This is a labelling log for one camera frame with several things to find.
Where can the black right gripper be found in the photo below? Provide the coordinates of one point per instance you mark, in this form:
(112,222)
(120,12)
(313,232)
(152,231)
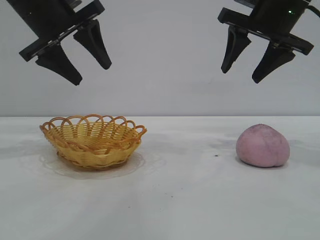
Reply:
(275,17)

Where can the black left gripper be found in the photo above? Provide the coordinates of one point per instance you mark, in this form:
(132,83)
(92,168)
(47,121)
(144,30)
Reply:
(50,17)

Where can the pink peach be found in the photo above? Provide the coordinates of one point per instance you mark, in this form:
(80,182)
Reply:
(262,146)

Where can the yellow woven wicker basket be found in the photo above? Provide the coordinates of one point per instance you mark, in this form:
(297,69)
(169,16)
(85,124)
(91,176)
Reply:
(95,147)

